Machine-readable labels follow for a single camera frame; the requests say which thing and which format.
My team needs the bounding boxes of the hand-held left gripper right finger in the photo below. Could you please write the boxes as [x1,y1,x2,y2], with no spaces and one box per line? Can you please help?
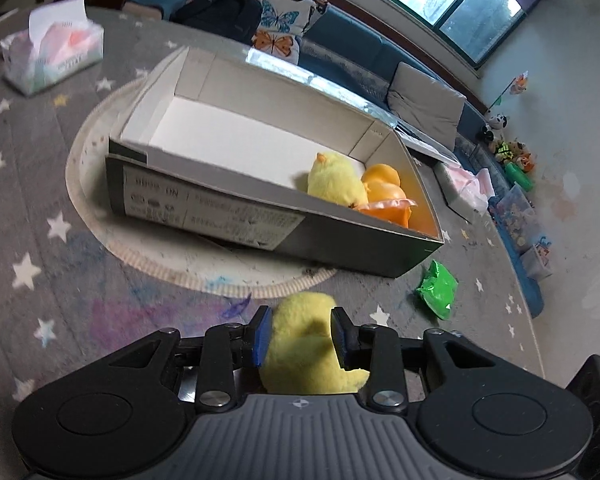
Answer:
[330,306,503,412]

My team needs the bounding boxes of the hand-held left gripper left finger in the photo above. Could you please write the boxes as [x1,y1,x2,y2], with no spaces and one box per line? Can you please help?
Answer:
[102,305,273,414]

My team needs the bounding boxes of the yellow plush chick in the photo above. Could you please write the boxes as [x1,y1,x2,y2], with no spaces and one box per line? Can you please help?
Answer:
[257,291,372,395]
[307,152,369,209]

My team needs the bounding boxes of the small orange plastic egg toy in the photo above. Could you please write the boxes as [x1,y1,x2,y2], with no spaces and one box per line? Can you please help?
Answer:
[361,162,402,187]

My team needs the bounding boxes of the grey cardboard box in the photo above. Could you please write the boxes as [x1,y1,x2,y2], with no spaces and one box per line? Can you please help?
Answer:
[104,45,446,279]

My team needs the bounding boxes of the green packet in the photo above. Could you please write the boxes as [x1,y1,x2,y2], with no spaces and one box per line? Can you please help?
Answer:
[415,259,459,320]

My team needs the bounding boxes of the clear storage box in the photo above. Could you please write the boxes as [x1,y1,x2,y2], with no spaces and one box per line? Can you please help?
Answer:
[489,184,537,252]

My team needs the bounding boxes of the white tissue pack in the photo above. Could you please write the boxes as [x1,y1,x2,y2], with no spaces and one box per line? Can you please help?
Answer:
[441,164,496,224]

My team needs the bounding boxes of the white papers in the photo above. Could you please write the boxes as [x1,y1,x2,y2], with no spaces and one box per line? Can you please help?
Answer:
[395,122,462,167]

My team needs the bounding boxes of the round beige mat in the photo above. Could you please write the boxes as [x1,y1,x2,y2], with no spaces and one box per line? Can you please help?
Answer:
[64,77,339,302]

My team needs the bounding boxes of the green bottle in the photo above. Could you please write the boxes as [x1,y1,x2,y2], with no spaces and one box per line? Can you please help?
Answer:
[504,162,536,192]

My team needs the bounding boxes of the grey cushion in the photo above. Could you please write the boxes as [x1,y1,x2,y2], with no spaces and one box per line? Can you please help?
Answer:
[387,62,467,154]

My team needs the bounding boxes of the group of small plush toys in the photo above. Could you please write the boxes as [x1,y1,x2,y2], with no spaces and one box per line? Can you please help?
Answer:
[489,140,538,172]

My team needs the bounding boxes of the black and white cow plush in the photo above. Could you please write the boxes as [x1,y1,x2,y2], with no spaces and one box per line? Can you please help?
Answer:
[482,113,510,142]

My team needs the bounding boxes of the butterfly print pillow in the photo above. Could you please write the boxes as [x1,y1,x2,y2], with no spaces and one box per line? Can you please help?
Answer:
[202,0,329,66]

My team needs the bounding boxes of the black backpack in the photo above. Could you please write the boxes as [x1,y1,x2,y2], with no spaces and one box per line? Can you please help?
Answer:
[172,0,264,44]

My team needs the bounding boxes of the pink tissue pack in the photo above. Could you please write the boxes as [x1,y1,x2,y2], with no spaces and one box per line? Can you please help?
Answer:
[0,0,105,97]

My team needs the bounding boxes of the window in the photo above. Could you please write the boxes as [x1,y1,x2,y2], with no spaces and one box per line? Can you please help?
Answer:
[330,0,547,69]

